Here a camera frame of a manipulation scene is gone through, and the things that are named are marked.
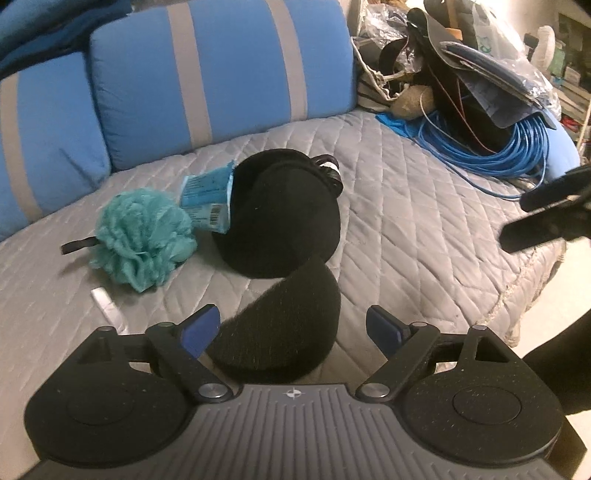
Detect black earmuffs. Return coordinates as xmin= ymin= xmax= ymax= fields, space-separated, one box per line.
xmin=207 ymin=149 xmax=344 ymax=383

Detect small white tube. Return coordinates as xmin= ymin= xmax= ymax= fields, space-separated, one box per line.
xmin=91 ymin=287 xmax=129 ymax=335

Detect grey quilted cover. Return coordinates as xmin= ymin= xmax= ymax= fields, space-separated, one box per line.
xmin=1 ymin=110 xmax=566 ymax=479

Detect teal bath loofah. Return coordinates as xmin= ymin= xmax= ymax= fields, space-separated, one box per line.
xmin=60 ymin=188 xmax=197 ymax=293

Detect light blue packet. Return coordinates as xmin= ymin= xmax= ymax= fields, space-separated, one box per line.
xmin=178 ymin=161 xmax=235 ymax=234

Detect dark plastic bag pile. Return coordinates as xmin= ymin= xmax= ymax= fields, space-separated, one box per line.
xmin=356 ymin=1 xmax=560 ymax=151

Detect left blue striped cushion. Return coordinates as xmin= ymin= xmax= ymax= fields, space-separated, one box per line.
xmin=1 ymin=52 xmax=111 ymax=240

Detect blue striped cushion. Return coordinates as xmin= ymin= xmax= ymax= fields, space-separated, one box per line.
xmin=1 ymin=52 xmax=111 ymax=240
xmin=89 ymin=1 xmax=356 ymax=170

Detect right blue striped cushion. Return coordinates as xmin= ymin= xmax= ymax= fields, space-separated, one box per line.
xmin=89 ymin=1 xmax=356 ymax=170

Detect dark blue blanket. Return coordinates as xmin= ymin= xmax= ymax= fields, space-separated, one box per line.
xmin=1 ymin=1 xmax=132 ymax=78

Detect blue coiled cable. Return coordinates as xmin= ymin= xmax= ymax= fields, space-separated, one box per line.
xmin=375 ymin=110 xmax=553 ymax=202

